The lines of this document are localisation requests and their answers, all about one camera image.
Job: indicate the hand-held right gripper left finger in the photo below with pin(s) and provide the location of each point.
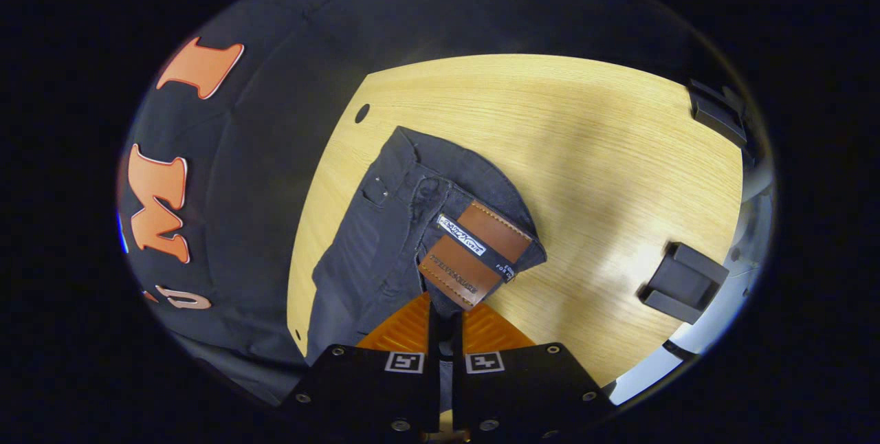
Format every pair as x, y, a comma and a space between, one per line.
371, 389

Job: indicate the black backdrop cloth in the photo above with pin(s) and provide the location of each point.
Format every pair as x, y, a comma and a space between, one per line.
261, 224

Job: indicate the black plastic holder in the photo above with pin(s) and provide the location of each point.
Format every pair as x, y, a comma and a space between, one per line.
684, 282
715, 117

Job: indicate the dark denim jeans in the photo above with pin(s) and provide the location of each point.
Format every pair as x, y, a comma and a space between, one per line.
385, 238

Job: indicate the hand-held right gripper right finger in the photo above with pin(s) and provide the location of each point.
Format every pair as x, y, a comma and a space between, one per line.
522, 389

